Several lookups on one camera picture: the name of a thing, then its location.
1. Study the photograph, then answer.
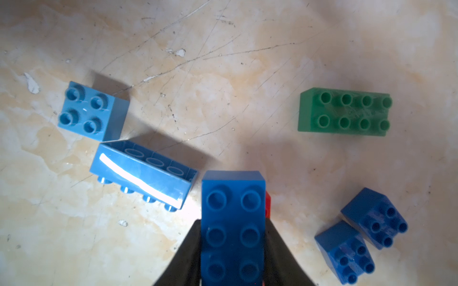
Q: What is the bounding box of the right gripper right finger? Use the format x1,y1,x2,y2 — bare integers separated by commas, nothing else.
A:
264,218,315,286

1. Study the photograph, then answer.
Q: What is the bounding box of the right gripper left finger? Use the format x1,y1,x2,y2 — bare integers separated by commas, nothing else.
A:
153,219,201,286

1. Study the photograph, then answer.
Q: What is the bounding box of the red 2x4 lego brick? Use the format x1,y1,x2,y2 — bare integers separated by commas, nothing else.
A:
265,191,271,218

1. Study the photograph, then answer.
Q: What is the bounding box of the blue 2x4 lego brick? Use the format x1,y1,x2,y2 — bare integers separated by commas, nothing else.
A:
200,170,266,286

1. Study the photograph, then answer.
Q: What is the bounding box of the green 2x4 lego brick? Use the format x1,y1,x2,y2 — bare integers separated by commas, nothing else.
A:
298,88,393,137

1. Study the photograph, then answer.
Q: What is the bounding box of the blue 2x2 brick lower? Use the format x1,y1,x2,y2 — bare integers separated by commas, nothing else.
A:
315,220,375,285

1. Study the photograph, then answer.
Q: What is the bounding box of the light blue 2x4 brick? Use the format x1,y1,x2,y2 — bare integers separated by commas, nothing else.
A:
90,140,198,212

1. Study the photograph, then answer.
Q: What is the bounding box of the blue 2x2 brick upper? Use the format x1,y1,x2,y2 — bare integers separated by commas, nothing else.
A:
341,188,409,250

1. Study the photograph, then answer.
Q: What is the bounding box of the light blue 2x2 brick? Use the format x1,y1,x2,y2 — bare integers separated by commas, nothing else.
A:
58,81,130,142

